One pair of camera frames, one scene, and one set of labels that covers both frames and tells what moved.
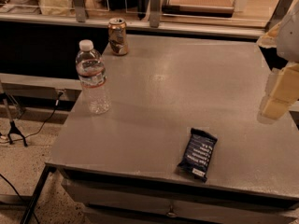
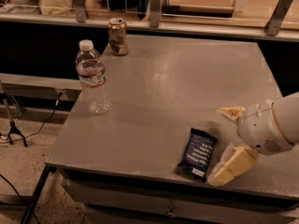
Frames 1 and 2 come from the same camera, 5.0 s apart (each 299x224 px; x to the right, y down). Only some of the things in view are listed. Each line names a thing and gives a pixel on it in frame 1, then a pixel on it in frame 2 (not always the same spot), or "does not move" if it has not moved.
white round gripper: x=290 y=36 -> x=261 y=128
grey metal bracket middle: x=154 y=6 does not move
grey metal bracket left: x=78 y=3 does not move
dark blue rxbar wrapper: x=197 y=154 does not move
